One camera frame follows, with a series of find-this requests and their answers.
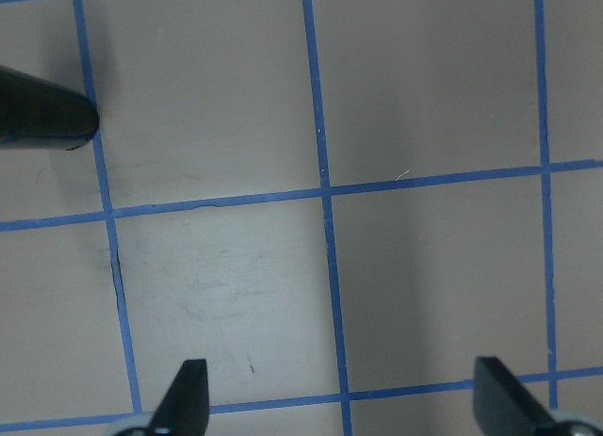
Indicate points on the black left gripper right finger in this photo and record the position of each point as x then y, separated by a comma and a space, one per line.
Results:
502, 405

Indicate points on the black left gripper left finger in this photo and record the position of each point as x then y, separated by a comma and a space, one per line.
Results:
184, 408

